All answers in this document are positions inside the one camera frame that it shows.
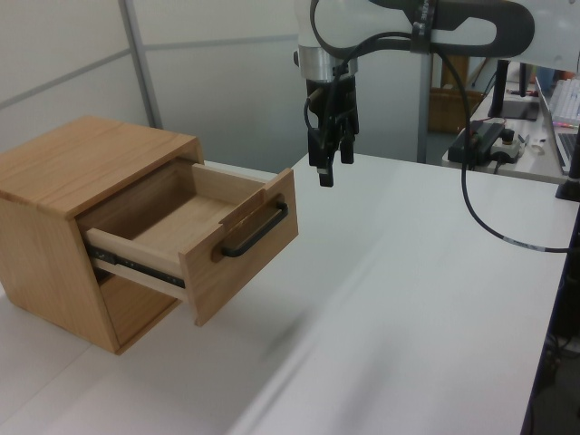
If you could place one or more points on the black monitor stand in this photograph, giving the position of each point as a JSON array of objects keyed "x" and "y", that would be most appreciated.
[{"x": 500, "y": 86}]

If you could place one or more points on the white keyboard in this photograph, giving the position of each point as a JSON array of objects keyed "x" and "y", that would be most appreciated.
[{"x": 568, "y": 102}]

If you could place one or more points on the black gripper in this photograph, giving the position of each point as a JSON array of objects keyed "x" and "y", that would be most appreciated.
[{"x": 342, "y": 97}]

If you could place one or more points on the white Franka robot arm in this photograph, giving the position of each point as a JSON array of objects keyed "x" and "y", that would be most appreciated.
[{"x": 319, "y": 63}]

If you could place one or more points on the black stand pole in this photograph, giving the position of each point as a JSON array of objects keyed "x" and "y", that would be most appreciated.
[{"x": 573, "y": 217}]

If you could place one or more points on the black power box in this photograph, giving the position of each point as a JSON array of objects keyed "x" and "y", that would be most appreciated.
[{"x": 489, "y": 136}]

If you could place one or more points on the brown cardboard box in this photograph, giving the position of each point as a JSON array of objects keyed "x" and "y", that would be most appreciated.
[{"x": 453, "y": 111}]

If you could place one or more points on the silver laptop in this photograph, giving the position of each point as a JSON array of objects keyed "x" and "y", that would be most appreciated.
[{"x": 564, "y": 145}]

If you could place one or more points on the light wooden cabinet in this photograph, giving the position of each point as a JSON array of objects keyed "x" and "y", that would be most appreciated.
[{"x": 41, "y": 226}]

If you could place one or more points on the grey desk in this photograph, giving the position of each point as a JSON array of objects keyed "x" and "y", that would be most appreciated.
[{"x": 530, "y": 170}]

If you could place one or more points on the grey partition post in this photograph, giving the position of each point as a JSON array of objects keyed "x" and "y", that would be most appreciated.
[
  {"x": 422, "y": 113},
  {"x": 145, "y": 68}
]

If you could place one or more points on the grey emergency stop button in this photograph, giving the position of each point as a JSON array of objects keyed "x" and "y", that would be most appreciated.
[{"x": 509, "y": 147}]

